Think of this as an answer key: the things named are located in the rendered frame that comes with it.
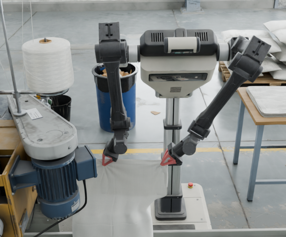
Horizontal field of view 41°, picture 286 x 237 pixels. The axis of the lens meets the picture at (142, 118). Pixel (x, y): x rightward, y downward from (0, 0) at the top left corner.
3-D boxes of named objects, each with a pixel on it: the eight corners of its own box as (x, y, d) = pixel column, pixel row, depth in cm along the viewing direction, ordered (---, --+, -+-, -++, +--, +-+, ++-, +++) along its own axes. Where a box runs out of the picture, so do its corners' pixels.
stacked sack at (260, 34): (267, 36, 545) (268, 27, 539) (274, 45, 508) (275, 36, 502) (220, 36, 550) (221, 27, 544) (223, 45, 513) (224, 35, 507)
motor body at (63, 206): (83, 195, 153) (77, 141, 142) (78, 222, 140) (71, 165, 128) (44, 196, 153) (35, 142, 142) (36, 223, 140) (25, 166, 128)
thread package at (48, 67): (78, 77, 146) (73, 33, 138) (71, 96, 132) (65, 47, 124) (34, 78, 146) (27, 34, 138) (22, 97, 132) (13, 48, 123)
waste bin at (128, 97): (139, 113, 452) (138, 60, 421) (139, 135, 406) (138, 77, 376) (98, 114, 452) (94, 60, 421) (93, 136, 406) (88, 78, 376)
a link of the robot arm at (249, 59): (278, 45, 136) (254, 30, 136) (257, 78, 139) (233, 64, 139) (257, 45, 180) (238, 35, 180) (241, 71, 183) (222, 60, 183)
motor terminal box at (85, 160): (90, 168, 151) (88, 143, 146) (99, 183, 143) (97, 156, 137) (69, 174, 148) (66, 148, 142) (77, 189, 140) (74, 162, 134)
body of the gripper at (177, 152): (169, 156, 168) (182, 146, 166) (168, 143, 177) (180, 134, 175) (180, 165, 170) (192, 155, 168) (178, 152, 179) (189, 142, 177)
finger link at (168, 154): (156, 163, 173) (171, 151, 170) (155, 154, 179) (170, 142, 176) (166, 172, 175) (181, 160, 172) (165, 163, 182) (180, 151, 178)
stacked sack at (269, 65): (271, 62, 521) (272, 53, 515) (281, 74, 483) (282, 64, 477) (221, 63, 521) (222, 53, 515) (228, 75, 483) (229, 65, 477)
